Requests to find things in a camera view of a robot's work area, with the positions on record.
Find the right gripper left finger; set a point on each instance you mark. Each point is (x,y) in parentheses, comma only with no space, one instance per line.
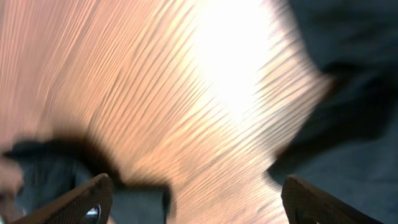
(88,203)

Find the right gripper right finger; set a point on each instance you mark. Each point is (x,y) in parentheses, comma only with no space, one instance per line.
(305,204)

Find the black t-shirt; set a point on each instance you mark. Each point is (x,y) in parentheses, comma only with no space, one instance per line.
(199,110)

